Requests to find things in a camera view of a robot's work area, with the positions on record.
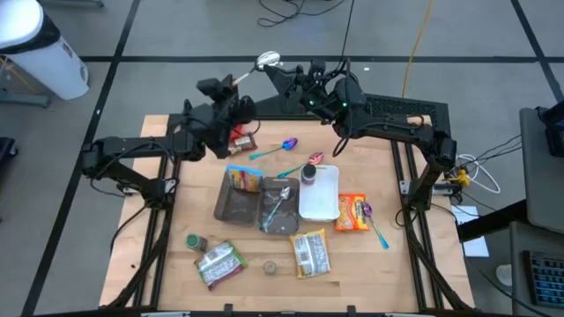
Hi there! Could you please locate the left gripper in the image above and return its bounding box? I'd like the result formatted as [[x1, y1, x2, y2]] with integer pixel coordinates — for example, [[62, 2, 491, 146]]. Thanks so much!
[[213, 73, 256, 129]]

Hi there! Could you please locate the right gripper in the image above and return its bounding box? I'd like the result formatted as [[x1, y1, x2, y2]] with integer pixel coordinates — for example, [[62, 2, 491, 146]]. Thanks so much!
[[263, 58, 337, 114]]

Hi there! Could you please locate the silver spoon orange handle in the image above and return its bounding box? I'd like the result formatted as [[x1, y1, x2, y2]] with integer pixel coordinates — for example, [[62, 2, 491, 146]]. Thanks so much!
[[232, 50, 283, 87]]

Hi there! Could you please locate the blue iridescent spoon teal handle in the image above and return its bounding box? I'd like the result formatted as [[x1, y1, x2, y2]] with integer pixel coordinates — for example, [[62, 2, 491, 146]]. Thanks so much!
[[248, 136, 300, 161]]

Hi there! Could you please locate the blue yellow ramen packet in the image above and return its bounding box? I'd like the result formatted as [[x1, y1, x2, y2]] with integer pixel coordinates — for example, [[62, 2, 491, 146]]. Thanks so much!
[[225, 164, 264, 194]]

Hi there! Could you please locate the purple label spice jar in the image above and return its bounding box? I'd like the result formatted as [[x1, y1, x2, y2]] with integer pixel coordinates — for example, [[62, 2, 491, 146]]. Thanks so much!
[[301, 163, 317, 186]]

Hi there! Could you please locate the silver metal spoon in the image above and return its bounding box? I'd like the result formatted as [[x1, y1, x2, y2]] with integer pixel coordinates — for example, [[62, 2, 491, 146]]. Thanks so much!
[[260, 186, 292, 232]]

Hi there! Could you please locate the green red ramen packet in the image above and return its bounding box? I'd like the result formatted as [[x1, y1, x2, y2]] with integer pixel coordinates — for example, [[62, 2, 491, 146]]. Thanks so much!
[[193, 240, 249, 291]]

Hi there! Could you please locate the black wedge panel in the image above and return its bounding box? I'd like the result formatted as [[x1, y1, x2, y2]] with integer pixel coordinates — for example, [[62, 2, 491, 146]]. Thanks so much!
[[253, 94, 309, 116]]

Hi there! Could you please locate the red plastic cup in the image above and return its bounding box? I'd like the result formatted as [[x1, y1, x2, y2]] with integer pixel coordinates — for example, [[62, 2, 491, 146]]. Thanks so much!
[[228, 124, 248, 142]]

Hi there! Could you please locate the brown snack bar wrapper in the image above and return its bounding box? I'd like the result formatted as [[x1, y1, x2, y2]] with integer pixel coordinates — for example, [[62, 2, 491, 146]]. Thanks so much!
[[227, 131, 259, 156]]

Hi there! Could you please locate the black perforated panel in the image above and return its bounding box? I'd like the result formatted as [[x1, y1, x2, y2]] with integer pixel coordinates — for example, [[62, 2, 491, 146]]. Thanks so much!
[[365, 93, 451, 144]]

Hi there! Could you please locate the grey translucent plastic bin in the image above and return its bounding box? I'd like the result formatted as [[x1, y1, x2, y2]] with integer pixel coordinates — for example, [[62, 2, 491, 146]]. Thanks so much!
[[212, 169, 264, 228], [256, 176, 301, 235]]

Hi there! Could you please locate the white plastic bin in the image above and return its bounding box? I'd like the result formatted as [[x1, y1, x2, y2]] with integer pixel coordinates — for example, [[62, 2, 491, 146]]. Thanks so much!
[[298, 164, 341, 223]]

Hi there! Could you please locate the orange ramen noodle packet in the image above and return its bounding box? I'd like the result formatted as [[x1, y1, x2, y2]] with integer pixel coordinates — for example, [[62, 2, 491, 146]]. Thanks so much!
[[333, 192, 371, 233]]

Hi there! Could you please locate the green lid spice jar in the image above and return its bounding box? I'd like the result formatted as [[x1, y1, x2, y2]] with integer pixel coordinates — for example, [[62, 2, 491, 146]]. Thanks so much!
[[184, 233, 208, 254]]

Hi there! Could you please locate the yellow ramen noodle packet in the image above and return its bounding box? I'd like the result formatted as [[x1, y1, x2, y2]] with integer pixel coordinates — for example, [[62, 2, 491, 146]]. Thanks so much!
[[288, 227, 332, 280]]

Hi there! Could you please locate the white trash can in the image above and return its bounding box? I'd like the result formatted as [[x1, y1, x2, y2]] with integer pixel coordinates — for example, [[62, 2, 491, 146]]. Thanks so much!
[[0, 0, 90, 101]]

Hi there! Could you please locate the grey metal stand foot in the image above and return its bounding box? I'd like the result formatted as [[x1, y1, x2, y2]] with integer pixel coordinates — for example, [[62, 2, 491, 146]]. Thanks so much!
[[0, 87, 51, 109], [37, 0, 106, 8]]

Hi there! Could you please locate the yellow plug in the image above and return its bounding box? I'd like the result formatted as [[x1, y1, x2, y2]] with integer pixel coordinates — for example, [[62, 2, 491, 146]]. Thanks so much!
[[449, 168, 471, 188]]

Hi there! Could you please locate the black floor object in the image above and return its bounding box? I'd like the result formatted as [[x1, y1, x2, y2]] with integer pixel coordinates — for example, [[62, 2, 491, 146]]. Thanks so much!
[[0, 136, 19, 171]]

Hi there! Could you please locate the white paper sheet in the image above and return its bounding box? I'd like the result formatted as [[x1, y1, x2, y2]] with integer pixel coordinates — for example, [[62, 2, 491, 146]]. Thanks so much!
[[451, 204, 490, 259]]

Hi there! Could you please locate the black desk device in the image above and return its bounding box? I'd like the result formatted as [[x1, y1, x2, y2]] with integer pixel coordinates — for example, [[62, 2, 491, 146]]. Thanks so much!
[[535, 99, 564, 159]]

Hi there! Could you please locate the grey desk panel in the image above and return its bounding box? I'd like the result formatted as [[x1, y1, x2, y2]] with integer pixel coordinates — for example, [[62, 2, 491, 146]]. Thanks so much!
[[518, 107, 564, 234]]

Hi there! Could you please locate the white computer mouse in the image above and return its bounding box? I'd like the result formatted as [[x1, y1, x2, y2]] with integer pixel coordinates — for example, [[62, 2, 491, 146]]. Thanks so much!
[[495, 263, 515, 287]]

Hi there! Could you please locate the dark grey desk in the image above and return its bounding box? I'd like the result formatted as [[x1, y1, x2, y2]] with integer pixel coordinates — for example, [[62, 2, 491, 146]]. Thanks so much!
[[508, 219, 564, 317]]

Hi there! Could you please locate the backlit keyboard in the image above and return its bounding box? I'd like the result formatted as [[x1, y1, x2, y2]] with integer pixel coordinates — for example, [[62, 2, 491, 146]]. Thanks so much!
[[523, 249, 564, 308]]

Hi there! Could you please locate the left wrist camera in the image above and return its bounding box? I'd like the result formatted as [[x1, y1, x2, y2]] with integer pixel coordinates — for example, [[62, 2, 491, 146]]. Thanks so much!
[[196, 77, 223, 101]]

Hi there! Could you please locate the black aluminium table frame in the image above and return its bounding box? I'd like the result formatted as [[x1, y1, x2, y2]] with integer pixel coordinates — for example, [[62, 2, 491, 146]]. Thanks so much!
[[105, 113, 475, 317]]

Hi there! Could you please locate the black cable tangle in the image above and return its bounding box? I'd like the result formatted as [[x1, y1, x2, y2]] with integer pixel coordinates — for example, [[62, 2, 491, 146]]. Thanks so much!
[[256, 0, 349, 28]]

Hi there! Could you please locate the pink iridescent spoon teal handle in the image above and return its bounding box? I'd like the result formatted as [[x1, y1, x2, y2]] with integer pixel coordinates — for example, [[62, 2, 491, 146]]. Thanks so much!
[[276, 151, 326, 180]]

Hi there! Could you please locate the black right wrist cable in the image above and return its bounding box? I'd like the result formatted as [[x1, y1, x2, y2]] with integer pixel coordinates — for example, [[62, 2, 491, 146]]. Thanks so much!
[[331, 125, 353, 159]]

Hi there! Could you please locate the black hanging cable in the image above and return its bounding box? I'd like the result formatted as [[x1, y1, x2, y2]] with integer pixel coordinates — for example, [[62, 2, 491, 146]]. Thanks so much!
[[340, 0, 356, 63]]

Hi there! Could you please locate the yellow cable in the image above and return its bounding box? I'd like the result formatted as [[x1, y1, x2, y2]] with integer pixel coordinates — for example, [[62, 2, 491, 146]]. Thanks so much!
[[401, 0, 436, 99]]

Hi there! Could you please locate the purple spoon blue handle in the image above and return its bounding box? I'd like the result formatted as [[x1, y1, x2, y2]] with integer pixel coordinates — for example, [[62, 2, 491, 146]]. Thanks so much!
[[360, 201, 390, 251]]

